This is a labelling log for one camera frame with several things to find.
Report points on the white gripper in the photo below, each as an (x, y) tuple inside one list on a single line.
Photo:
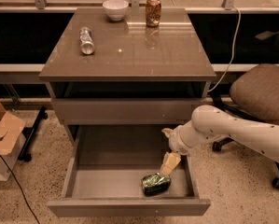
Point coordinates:
[(174, 140)]

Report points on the crushed green soda can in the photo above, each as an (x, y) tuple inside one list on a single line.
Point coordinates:
[(155, 184)]

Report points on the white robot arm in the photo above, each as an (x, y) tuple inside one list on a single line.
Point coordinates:
[(208, 124)]

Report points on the closed grey top drawer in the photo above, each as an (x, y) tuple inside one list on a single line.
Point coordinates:
[(124, 111)]

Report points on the open grey middle drawer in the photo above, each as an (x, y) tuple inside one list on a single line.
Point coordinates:
[(104, 175)]

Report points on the grey drawer cabinet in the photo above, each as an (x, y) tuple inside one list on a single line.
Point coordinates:
[(130, 61)]

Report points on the brown soda can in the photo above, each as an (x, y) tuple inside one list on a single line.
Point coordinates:
[(153, 12)]

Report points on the brown office chair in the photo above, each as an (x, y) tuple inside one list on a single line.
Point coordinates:
[(257, 93)]

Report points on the black stand leg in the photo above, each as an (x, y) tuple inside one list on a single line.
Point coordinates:
[(29, 134)]

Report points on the white ceramic bowl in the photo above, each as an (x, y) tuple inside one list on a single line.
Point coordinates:
[(115, 9)]

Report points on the cardboard box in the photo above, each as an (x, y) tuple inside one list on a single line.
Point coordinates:
[(11, 141)]

